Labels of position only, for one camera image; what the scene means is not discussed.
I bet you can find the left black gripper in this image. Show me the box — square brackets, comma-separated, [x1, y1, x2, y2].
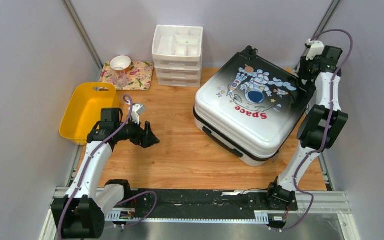
[114, 114, 160, 148]

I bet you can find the white black space suitcase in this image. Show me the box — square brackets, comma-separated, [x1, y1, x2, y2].
[193, 46, 315, 167]

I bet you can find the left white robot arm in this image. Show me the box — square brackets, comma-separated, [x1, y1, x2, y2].
[51, 103, 160, 240]

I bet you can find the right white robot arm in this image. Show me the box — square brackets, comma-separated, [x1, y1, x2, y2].
[265, 46, 348, 210]

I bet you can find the floral serving tray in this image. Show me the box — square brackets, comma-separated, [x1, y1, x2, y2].
[99, 61, 154, 91]

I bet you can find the clear drinking glass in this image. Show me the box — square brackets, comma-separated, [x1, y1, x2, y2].
[113, 67, 128, 90]

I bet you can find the yellow plastic basket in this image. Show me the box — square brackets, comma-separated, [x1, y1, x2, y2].
[59, 82, 120, 145]

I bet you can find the white orange bowl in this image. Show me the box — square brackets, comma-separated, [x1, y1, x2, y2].
[110, 55, 132, 72]

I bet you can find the white plastic drawer organizer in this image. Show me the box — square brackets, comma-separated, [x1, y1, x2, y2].
[152, 25, 204, 88]

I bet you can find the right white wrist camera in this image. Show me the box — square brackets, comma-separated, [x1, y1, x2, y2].
[305, 39, 325, 61]

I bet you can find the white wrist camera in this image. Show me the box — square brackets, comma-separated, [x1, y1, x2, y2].
[305, 39, 325, 61]
[130, 103, 146, 125]

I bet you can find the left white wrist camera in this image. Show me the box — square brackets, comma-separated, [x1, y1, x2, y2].
[130, 103, 146, 125]

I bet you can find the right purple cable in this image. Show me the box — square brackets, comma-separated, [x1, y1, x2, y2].
[268, 28, 354, 232]

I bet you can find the purple cable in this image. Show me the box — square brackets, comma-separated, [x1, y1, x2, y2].
[268, 28, 354, 232]
[56, 94, 134, 240]

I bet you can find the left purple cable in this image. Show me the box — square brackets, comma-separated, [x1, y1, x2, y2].
[56, 94, 134, 240]

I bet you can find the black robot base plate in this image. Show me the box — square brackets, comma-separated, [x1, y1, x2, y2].
[106, 188, 298, 225]

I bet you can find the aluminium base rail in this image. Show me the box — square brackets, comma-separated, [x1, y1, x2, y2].
[41, 188, 361, 240]

